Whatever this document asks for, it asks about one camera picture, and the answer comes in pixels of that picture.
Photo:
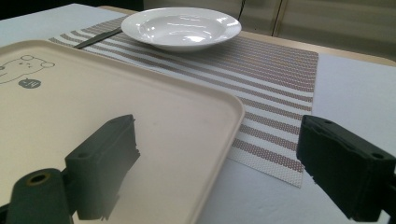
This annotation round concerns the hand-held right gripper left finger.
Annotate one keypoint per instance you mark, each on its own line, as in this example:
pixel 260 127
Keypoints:
pixel 102 161

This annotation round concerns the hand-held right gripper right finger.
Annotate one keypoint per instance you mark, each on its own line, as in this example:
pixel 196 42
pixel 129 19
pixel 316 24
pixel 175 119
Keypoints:
pixel 345 168

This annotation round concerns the beige tray with bear print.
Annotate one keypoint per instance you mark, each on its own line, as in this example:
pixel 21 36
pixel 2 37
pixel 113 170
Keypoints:
pixel 93 102

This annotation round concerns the striped woven placemat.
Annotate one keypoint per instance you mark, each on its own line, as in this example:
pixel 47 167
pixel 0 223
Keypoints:
pixel 264 81

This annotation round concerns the dark table knife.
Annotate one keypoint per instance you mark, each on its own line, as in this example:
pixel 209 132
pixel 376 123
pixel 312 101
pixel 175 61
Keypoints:
pixel 98 38

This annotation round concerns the white deep plate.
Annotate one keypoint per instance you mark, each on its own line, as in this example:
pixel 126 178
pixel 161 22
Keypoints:
pixel 181 28

